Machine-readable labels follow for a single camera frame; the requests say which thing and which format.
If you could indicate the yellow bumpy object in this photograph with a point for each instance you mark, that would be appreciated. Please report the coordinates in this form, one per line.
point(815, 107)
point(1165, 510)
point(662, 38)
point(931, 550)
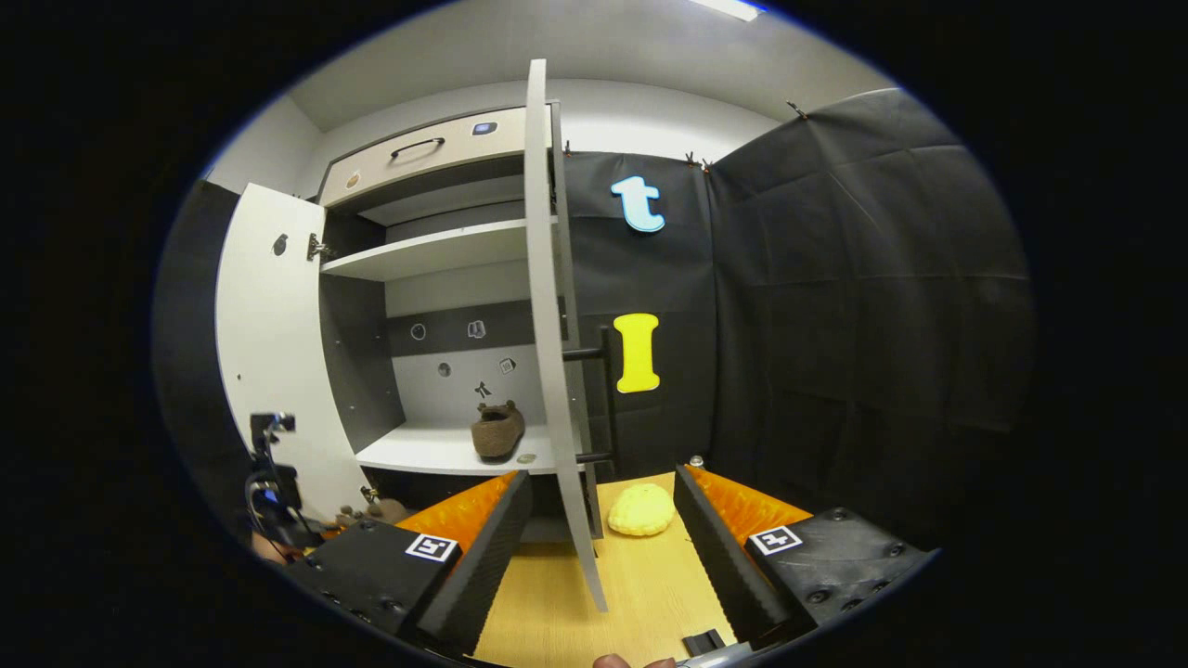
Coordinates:
point(640, 510)

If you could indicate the white cabinet door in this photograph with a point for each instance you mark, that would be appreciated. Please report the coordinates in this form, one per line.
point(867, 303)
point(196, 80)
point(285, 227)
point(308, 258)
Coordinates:
point(552, 353)
point(278, 353)

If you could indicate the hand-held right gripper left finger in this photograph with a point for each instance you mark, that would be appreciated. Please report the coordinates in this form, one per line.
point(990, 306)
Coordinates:
point(483, 566)

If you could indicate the beige cabinet drawer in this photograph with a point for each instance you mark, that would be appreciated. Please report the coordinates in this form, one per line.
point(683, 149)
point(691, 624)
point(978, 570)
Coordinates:
point(418, 167)

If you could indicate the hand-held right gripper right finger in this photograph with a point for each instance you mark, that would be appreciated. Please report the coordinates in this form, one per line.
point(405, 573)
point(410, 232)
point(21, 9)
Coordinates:
point(719, 566)

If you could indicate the white and grey shoe cabinet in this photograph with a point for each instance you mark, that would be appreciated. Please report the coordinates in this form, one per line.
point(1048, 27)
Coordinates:
point(436, 250)

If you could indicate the metal cloth clip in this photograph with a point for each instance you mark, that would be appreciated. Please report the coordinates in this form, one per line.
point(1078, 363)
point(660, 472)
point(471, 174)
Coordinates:
point(796, 109)
point(691, 160)

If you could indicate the long ceiling light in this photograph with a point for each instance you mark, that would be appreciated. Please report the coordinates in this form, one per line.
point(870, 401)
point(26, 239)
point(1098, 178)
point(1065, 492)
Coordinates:
point(729, 7)

